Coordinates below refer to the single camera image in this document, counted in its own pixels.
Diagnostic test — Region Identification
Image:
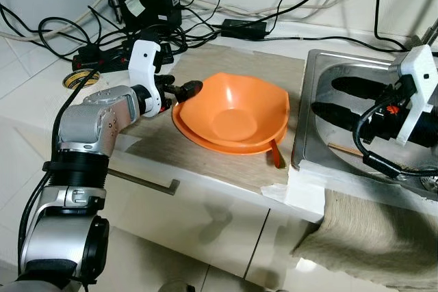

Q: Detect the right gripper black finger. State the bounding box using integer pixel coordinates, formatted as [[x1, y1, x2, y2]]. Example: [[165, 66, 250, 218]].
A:
[[331, 77, 399, 100], [311, 103, 376, 129]]

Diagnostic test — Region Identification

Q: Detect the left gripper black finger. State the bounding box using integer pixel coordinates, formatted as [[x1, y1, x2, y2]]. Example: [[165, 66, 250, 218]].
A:
[[171, 80, 205, 100]]

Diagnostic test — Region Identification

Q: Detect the wooden chopstick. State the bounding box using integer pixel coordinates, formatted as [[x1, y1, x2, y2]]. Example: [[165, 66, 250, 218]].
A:
[[327, 142, 363, 157], [328, 143, 365, 158]]

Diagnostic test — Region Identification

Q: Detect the orange plastic bowl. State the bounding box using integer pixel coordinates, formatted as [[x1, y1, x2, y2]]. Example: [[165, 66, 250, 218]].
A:
[[172, 72, 291, 148]]

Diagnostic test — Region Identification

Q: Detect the stainless steel sink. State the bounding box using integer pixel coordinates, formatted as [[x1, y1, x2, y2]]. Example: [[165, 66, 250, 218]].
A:
[[291, 49, 438, 194]]

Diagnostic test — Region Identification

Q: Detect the black power strip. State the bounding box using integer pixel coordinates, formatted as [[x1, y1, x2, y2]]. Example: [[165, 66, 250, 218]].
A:
[[72, 42, 175, 74]]

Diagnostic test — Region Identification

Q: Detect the metal sink drain strainer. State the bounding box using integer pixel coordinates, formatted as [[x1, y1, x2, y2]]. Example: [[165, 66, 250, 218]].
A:
[[421, 172, 438, 191]]

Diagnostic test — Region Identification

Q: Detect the beige cloth counter mat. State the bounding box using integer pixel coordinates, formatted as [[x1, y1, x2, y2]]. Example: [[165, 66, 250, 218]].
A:
[[123, 42, 309, 194]]

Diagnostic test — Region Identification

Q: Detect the metal faucet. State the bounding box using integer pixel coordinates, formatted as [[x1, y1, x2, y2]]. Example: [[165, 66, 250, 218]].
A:
[[409, 22, 438, 50]]

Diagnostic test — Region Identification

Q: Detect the black power adapter brick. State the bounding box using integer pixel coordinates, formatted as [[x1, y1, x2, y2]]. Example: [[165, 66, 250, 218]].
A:
[[220, 18, 268, 40]]

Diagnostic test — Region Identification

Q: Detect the black battery charger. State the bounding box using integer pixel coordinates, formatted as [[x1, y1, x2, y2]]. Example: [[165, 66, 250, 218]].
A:
[[113, 0, 182, 31]]

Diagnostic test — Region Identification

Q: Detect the white paper sheet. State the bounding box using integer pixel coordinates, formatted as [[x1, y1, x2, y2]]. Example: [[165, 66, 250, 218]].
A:
[[263, 165, 328, 223]]

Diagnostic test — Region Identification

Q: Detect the beige hanging towel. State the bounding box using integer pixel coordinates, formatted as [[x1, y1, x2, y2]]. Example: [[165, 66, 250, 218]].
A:
[[291, 189, 438, 289]]

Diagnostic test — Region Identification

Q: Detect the cream cabinet door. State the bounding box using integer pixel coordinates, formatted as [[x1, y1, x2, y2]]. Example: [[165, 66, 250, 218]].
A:
[[246, 207, 438, 292], [0, 118, 271, 276]]

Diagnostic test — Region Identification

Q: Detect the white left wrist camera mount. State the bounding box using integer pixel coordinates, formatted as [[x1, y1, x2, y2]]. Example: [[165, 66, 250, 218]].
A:
[[128, 39, 163, 116]]

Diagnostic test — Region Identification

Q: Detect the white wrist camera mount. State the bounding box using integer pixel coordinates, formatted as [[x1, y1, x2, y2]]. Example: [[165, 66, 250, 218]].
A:
[[396, 44, 438, 146], [128, 39, 163, 116]]

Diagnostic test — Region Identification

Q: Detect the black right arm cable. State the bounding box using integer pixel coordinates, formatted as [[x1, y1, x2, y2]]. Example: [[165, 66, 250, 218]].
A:
[[352, 94, 438, 180]]

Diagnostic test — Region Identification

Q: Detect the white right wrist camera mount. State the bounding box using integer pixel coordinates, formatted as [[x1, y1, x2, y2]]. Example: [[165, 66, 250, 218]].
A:
[[396, 44, 438, 146]]

